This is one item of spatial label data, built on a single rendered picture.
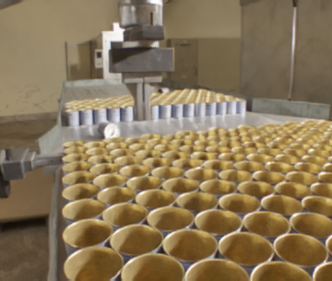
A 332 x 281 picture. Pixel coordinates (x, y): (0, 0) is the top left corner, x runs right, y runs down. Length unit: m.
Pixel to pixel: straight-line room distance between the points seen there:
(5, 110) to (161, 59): 7.12
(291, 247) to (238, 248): 0.07
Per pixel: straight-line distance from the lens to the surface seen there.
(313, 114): 1.82
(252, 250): 0.40
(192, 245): 0.40
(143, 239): 0.41
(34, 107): 7.47
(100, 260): 0.37
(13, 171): 0.73
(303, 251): 0.41
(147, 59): 0.57
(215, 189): 0.55
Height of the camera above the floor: 1.40
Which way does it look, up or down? 17 degrees down
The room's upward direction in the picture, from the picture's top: straight up
